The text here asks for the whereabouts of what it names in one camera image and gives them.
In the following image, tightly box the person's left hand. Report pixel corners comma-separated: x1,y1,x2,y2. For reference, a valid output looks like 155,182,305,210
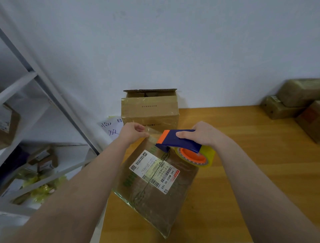
116,121,151,147

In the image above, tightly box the person's right hand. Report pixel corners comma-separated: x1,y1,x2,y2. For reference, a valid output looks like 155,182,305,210
176,120,233,152

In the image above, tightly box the stack of cardboard boxes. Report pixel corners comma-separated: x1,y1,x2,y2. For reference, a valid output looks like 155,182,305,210
120,88,180,134

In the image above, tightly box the blue orange tape dispenser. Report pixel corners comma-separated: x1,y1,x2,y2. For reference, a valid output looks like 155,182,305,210
155,129,217,168

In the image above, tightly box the large green-printed cardboard box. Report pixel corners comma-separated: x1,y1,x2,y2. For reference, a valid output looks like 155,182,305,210
112,131,201,239

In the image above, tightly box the box barcode label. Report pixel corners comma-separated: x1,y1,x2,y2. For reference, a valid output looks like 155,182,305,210
262,95,307,120

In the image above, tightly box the small open-flap cardboard box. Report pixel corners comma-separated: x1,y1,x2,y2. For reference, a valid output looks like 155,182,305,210
277,78,320,108

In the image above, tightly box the cube red-printed cardboard box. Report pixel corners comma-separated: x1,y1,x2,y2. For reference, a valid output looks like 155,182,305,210
296,100,320,145

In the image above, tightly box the person's left forearm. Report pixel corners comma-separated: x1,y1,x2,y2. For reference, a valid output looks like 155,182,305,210
10,138,128,243

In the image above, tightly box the person's right forearm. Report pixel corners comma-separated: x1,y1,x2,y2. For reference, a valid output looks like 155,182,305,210
217,140,320,243

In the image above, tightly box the wooden table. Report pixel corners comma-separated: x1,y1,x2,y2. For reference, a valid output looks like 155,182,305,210
99,105,320,243

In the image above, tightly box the small open carton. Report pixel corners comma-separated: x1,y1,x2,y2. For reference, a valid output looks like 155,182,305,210
27,145,59,173

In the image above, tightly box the yellow plastic bag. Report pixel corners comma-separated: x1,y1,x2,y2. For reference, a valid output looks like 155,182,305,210
12,173,68,204

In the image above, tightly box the grey metal shelf rack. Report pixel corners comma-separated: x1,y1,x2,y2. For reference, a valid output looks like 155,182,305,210
0,27,103,219

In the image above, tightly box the large worn shelf carton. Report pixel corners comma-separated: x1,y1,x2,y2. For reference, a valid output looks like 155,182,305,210
0,102,22,150

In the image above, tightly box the dark blue bag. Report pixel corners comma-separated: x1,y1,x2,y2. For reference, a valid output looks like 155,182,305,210
0,145,28,183

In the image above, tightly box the white paper wall sign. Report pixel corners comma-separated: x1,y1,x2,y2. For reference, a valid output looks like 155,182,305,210
97,116,124,142

